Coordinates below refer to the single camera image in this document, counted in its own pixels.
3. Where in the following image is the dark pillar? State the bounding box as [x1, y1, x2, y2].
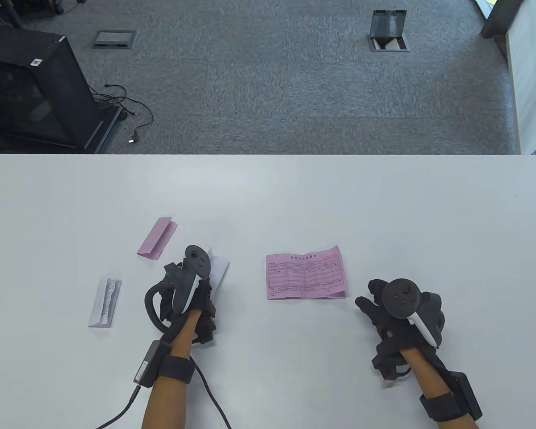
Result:
[481, 0, 519, 40]

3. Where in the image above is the pink invoice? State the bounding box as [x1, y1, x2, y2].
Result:
[137, 217, 178, 260]
[265, 245, 348, 301]

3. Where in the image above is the person's left hand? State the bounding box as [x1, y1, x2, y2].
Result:
[159, 261, 217, 345]

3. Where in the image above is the gray hand controller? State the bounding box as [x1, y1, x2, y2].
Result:
[144, 244, 213, 333]
[382, 278, 443, 349]

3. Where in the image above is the gray right hand controller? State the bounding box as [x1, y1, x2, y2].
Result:
[382, 278, 443, 349]

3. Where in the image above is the black right wrist strap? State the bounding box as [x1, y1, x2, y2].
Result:
[419, 392, 467, 423]

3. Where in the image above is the black wrist strap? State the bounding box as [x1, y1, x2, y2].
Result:
[158, 354, 196, 385]
[419, 392, 467, 423]

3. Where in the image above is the white partition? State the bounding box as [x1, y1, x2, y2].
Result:
[505, 0, 536, 155]

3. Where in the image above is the black left glove cable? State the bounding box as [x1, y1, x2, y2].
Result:
[190, 357, 233, 429]

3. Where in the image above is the open gray floor box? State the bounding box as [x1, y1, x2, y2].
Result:
[367, 10, 410, 53]

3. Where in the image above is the gray left hand controller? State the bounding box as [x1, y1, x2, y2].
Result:
[144, 244, 213, 333]

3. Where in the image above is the black left module cable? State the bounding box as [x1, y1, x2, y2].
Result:
[94, 387, 143, 429]

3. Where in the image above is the person's right forearm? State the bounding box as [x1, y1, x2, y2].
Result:
[398, 348, 476, 429]

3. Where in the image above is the person's right hand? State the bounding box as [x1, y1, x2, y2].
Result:
[355, 279, 445, 383]

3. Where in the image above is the person's left forearm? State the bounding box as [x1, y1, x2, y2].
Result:
[142, 311, 202, 429]

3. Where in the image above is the white invoice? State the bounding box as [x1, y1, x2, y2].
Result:
[207, 248, 230, 296]
[88, 277, 122, 328]

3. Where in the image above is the black furniture leg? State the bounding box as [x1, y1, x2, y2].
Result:
[0, 0, 23, 28]

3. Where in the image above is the black floor cable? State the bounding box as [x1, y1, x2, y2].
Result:
[89, 84, 155, 144]

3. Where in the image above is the black left wrist strap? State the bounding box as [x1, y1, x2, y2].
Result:
[158, 354, 196, 385]

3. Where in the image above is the closed gray floor box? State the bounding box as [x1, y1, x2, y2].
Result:
[92, 29, 138, 49]

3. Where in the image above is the black cabinet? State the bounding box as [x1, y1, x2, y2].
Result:
[0, 21, 123, 154]

